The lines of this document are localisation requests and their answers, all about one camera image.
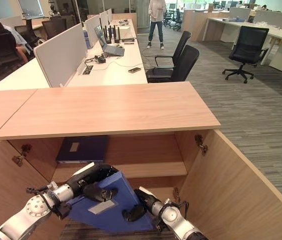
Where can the flat black device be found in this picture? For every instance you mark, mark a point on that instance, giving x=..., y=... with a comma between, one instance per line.
x=128, y=39

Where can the wooden cabinet right door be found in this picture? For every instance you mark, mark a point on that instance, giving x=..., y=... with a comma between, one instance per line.
x=230, y=190

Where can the black swivel chair with castors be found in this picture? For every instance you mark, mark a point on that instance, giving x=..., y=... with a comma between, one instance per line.
x=249, y=46

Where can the white desk behind partition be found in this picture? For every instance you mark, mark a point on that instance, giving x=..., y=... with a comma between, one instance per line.
x=23, y=75

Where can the wooden cabinet door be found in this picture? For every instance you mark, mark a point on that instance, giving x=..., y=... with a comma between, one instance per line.
x=3, y=190
x=230, y=190

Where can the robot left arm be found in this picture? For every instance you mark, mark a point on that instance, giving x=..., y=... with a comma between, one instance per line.
x=34, y=210

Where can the wooden cabinet shelf board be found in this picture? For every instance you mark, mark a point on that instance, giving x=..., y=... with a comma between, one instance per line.
x=153, y=170

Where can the black router with antennas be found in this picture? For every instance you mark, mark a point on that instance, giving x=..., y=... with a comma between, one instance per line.
x=112, y=35

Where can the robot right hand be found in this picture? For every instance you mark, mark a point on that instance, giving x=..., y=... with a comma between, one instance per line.
x=147, y=201

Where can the open laptop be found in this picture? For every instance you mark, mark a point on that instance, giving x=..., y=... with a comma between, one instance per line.
x=110, y=48

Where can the wooden cabinet left door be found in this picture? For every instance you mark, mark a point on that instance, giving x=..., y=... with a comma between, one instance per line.
x=3, y=190

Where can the metal cabinet hinge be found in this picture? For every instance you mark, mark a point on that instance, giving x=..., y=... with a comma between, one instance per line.
x=21, y=156
x=178, y=195
x=201, y=145

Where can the blue folder with white label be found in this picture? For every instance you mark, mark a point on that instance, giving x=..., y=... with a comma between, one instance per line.
x=120, y=200

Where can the white desk partition panel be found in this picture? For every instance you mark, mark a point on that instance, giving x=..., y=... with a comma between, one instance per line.
x=92, y=30
x=61, y=55

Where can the standing person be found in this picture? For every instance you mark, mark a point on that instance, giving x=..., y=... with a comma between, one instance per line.
x=156, y=27

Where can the black mesh office chair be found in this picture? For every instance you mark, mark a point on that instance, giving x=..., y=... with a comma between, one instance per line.
x=182, y=45
x=180, y=67

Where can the neighbouring wooden cabinet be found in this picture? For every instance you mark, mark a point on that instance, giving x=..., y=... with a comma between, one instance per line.
x=1, y=110

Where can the grey desk partition panel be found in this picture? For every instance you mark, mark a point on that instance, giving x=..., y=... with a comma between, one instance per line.
x=271, y=18
x=240, y=13

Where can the white box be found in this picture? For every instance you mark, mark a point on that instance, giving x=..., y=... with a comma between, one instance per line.
x=125, y=31

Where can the low wooden cabinet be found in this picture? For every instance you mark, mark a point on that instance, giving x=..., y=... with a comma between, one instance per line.
x=195, y=25

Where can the smartphone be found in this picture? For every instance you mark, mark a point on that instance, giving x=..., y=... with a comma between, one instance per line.
x=134, y=70

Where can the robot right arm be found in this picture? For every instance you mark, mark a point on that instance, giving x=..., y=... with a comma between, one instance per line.
x=173, y=215

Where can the wooden office cabinet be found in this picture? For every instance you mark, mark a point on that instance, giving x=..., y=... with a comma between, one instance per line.
x=110, y=107

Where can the long white office desk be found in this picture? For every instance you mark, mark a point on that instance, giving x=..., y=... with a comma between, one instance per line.
x=120, y=72

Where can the white office desk row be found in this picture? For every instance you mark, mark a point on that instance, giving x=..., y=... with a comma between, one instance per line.
x=280, y=35

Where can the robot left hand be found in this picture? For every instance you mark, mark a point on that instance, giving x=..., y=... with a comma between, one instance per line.
x=81, y=176

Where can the dark blue binder folder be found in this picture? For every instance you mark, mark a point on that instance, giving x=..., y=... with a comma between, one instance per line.
x=85, y=150

